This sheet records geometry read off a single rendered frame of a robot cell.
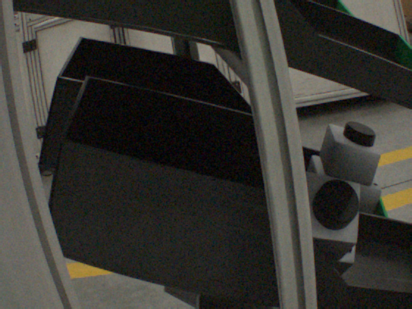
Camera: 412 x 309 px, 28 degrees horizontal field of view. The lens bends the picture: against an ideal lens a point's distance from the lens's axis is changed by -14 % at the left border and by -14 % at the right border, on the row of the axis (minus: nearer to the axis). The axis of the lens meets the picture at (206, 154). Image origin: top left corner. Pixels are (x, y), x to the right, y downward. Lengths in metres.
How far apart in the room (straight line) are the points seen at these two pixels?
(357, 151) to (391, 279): 0.14
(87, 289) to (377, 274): 2.71
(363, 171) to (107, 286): 2.61
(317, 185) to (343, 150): 0.17
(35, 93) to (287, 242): 3.92
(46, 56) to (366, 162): 3.69
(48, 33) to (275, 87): 3.87
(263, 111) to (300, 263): 0.09
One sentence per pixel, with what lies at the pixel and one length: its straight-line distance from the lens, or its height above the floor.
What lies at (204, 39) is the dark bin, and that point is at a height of 1.41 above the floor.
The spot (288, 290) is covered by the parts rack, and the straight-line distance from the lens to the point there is 0.51.
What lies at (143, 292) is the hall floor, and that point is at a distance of 3.21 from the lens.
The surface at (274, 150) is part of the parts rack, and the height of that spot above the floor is 1.36.
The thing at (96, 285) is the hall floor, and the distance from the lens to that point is 3.32.
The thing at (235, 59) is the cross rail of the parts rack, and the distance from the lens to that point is 0.52.
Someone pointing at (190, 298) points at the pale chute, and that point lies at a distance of 0.72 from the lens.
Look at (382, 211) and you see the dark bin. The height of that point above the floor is 1.21.
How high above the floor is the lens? 1.53
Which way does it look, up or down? 21 degrees down
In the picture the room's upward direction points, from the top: 11 degrees counter-clockwise
